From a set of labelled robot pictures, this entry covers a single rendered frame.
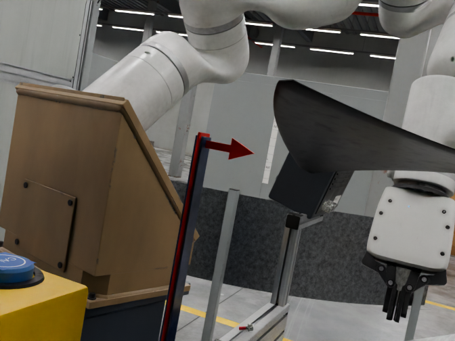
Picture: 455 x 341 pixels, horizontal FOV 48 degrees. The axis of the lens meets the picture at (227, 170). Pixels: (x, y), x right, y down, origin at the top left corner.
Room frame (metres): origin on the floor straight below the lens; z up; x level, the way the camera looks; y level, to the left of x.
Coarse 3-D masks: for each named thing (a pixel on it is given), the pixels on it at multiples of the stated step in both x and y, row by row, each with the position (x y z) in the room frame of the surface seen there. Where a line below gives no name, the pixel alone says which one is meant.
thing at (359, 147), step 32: (288, 96) 0.42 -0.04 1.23; (320, 96) 0.39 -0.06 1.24; (288, 128) 0.50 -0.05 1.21; (320, 128) 0.47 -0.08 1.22; (352, 128) 0.43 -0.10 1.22; (384, 128) 0.39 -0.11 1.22; (320, 160) 0.56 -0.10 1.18; (352, 160) 0.54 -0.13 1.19; (384, 160) 0.52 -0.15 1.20; (416, 160) 0.49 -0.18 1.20; (448, 160) 0.44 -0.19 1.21
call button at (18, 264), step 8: (0, 256) 0.35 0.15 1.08; (8, 256) 0.35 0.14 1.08; (16, 256) 0.35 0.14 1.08; (0, 264) 0.33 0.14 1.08; (8, 264) 0.34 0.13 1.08; (16, 264) 0.34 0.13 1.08; (24, 264) 0.34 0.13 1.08; (32, 264) 0.35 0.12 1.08; (0, 272) 0.32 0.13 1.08; (8, 272) 0.32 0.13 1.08; (16, 272) 0.33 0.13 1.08; (24, 272) 0.33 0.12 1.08; (32, 272) 0.34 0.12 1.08; (0, 280) 0.32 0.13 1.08; (8, 280) 0.32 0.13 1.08; (16, 280) 0.33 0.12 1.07; (24, 280) 0.33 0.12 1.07
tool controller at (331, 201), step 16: (288, 160) 1.12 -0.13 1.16; (288, 176) 1.11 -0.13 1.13; (304, 176) 1.10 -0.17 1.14; (320, 176) 1.09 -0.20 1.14; (336, 176) 1.11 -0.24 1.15; (272, 192) 1.13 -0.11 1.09; (288, 192) 1.11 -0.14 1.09; (304, 192) 1.10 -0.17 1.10; (320, 192) 1.09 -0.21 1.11; (336, 192) 1.20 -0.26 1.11; (304, 208) 1.10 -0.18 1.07; (320, 208) 1.12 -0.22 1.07
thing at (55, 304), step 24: (0, 288) 0.32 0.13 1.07; (24, 288) 0.32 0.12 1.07; (48, 288) 0.33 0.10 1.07; (72, 288) 0.34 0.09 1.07; (0, 312) 0.28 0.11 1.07; (24, 312) 0.30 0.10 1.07; (48, 312) 0.32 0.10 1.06; (72, 312) 0.34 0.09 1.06; (0, 336) 0.28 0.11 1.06; (24, 336) 0.30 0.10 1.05; (48, 336) 0.32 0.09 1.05; (72, 336) 0.34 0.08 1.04
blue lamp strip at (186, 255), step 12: (204, 144) 0.56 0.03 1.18; (204, 156) 0.57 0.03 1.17; (204, 168) 0.57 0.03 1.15; (192, 192) 0.56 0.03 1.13; (192, 204) 0.56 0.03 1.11; (192, 216) 0.56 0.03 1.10; (192, 228) 0.57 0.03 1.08; (192, 240) 0.57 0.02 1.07; (180, 264) 0.56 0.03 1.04; (180, 276) 0.56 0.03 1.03; (180, 288) 0.57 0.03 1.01; (180, 300) 0.57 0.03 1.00; (168, 324) 0.56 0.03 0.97; (168, 336) 0.56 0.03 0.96
